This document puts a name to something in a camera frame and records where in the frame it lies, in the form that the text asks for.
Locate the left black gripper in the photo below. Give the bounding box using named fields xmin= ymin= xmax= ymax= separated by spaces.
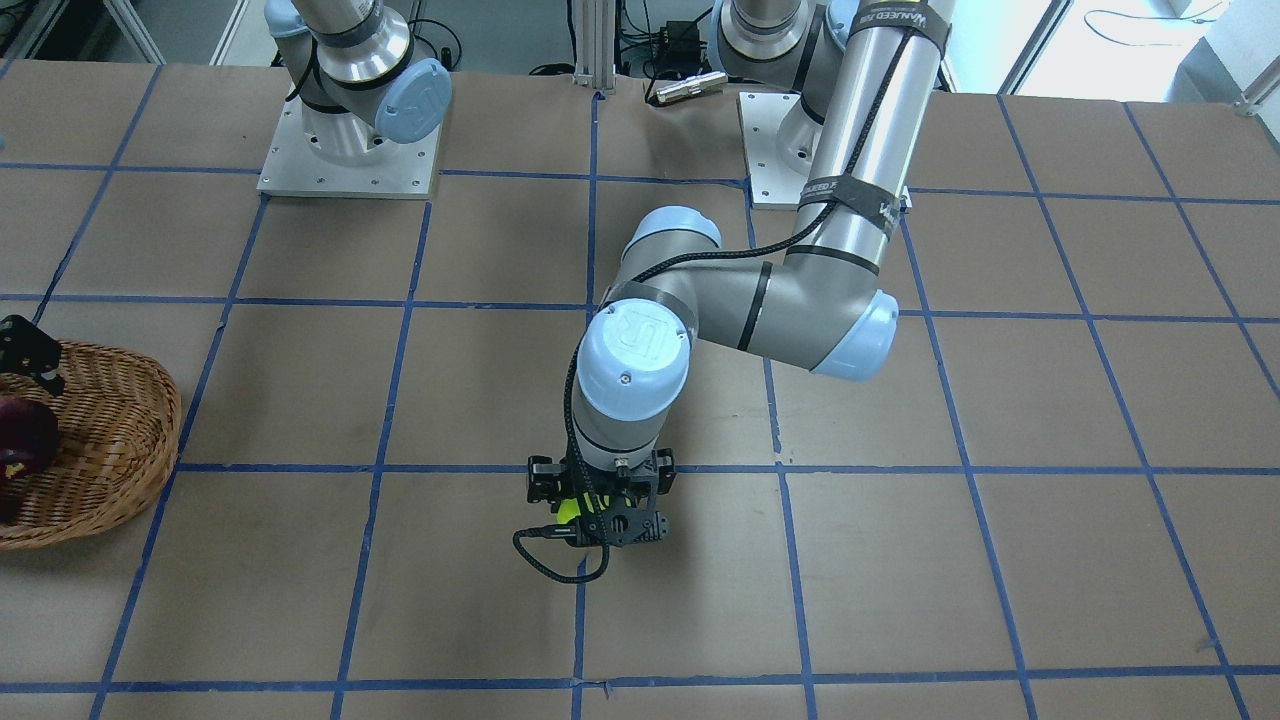
xmin=526 ymin=448 xmax=676 ymax=548

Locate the green apple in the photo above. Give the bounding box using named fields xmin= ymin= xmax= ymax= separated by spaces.
xmin=554 ymin=495 xmax=637 ymax=525

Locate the dark red apple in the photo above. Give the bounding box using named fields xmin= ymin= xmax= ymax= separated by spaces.
xmin=1 ymin=396 xmax=60 ymax=480

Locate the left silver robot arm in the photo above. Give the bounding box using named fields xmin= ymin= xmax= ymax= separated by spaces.
xmin=513 ymin=1 xmax=956 ymax=548

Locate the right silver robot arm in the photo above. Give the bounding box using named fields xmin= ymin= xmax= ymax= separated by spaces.
xmin=259 ymin=1 xmax=452 ymax=199

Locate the wicker basket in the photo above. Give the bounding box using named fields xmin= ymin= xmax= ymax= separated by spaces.
xmin=1 ymin=340 xmax=182 ymax=552

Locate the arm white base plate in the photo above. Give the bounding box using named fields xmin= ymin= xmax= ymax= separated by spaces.
xmin=739 ymin=92 xmax=913 ymax=211
xmin=257 ymin=97 xmax=443 ymax=200

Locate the aluminium frame post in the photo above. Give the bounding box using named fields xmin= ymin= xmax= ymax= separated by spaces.
xmin=570 ymin=1 xmax=618 ymax=95

